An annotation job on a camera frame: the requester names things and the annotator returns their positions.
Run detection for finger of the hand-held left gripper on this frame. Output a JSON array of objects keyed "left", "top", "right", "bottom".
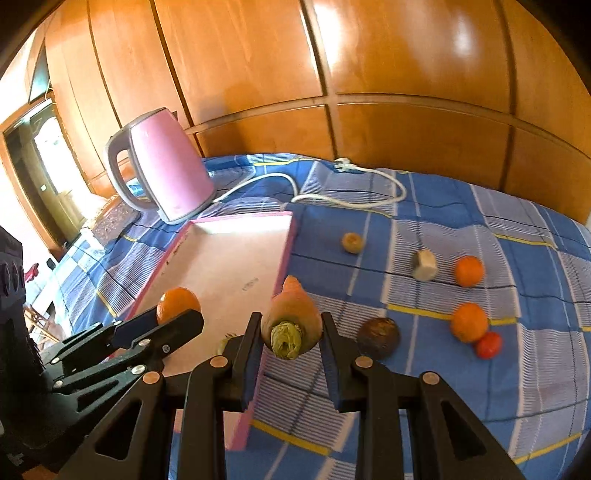
[
  {"left": 41, "top": 308, "right": 160, "bottom": 365},
  {"left": 51, "top": 310, "right": 205, "bottom": 411}
]

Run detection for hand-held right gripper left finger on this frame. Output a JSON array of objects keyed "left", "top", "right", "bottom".
[{"left": 58, "top": 313, "right": 265, "bottom": 480}]

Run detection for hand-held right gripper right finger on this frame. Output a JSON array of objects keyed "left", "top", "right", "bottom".
[{"left": 321, "top": 313, "right": 527, "bottom": 480}]

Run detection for orange mandarin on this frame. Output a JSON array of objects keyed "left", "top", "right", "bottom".
[
  {"left": 156, "top": 287, "right": 202, "bottom": 326},
  {"left": 451, "top": 302, "right": 489, "bottom": 343},
  {"left": 455, "top": 256, "right": 485, "bottom": 288}
]

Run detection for dark brown avocado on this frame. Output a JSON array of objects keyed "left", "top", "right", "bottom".
[{"left": 356, "top": 318, "right": 400, "bottom": 359}]

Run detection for orange carrot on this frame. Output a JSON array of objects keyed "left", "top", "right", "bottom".
[{"left": 260, "top": 275, "right": 322, "bottom": 361}]

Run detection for pink cardboard box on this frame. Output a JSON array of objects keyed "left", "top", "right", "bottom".
[{"left": 115, "top": 211, "right": 297, "bottom": 452}]

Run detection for cut eggplant piece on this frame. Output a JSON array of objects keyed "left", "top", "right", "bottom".
[{"left": 412, "top": 249, "right": 437, "bottom": 281}]

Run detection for small red tomato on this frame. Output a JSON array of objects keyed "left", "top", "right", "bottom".
[{"left": 476, "top": 331, "right": 503, "bottom": 360}]

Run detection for blue plaid blanket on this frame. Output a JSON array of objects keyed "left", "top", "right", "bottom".
[{"left": 28, "top": 154, "right": 591, "bottom": 480}]

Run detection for ornate patterned box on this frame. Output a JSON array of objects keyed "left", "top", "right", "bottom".
[{"left": 90, "top": 196, "right": 141, "bottom": 247}]

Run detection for pink electric kettle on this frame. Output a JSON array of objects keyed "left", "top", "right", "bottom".
[{"left": 105, "top": 107, "right": 217, "bottom": 225}]

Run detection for wooden panelled wardrobe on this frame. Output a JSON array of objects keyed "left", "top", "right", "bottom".
[{"left": 9, "top": 0, "right": 591, "bottom": 222}]

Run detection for white power cord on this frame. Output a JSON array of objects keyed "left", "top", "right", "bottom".
[{"left": 213, "top": 157, "right": 408, "bottom": 214}]

